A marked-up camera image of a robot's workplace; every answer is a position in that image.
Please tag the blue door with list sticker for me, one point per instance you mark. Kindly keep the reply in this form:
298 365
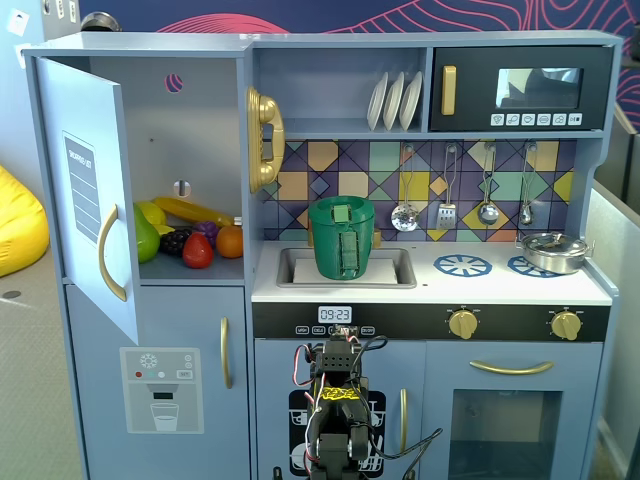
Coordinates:
55 150

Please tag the grey shopping list sticker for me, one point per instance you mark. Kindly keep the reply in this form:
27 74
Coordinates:
80 190

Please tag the red toy strawberry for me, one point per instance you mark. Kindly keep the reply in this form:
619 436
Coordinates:
197 252

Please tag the orange toy fruit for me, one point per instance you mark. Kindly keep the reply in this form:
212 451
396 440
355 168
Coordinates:
230 242

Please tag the steel slotted spatula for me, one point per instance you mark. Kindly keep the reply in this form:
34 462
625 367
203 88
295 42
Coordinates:
446 217

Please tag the blue door with dispenser sticker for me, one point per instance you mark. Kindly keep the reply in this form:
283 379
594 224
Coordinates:
175 320

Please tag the white toy plate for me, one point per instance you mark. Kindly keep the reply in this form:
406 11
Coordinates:
395 102
376 100
412 102

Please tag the blue oven door with window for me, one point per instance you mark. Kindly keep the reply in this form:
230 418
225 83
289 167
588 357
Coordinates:
440 400

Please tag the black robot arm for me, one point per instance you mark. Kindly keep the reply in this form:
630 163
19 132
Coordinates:
335 445

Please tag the yellow bean bag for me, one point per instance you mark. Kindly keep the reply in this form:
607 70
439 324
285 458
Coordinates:
20 225

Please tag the purple toy grapes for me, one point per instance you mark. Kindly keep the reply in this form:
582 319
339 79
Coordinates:
207 232

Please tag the grey toy sink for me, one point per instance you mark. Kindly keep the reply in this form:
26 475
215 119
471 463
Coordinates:
290 280

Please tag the grey partition panel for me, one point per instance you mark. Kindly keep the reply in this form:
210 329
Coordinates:
612 300

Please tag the steel skimmer spoon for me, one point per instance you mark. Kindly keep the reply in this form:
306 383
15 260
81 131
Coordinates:
403 219

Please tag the green plastic bucket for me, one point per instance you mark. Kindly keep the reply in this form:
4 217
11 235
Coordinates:
325 240

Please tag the dark round object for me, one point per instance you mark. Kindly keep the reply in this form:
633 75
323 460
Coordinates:
100 22

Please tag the white wall box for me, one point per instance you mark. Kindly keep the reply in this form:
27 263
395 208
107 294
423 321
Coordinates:
19 21

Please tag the yellow toy banana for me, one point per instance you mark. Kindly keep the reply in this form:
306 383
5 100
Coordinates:
190 210

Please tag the yellow toy lemon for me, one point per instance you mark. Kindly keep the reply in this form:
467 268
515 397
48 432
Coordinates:
152 212

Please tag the black toy microwave door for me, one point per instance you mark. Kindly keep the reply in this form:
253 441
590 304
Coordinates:
475 65

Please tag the steel ladle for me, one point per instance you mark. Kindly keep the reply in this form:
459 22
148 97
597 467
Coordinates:
488 214

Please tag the green toy pear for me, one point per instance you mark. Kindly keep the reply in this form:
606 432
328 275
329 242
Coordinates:
145 245

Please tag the water dispenser sticker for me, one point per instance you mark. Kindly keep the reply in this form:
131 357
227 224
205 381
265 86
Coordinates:
160 370

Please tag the steel pot with lid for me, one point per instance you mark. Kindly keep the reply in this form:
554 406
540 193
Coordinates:
550 255

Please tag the gold toy telephone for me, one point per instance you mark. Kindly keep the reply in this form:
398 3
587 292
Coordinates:
267 110

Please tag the silver round latch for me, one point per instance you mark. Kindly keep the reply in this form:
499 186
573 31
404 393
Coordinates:
182 188

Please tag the gold toy faucet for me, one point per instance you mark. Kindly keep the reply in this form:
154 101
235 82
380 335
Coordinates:
377 239

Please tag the dark toy blackberry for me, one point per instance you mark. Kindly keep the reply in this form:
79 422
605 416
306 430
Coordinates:
174 242

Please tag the blue toy kitchen unit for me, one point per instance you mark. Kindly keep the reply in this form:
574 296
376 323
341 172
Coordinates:
330 90

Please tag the gold stove knob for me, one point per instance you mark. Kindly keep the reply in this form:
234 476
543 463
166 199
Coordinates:
462 324
566 325

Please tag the blue dishwasher door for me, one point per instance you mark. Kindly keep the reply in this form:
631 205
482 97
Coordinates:
275 365

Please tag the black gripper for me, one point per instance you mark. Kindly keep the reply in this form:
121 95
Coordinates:
345 332

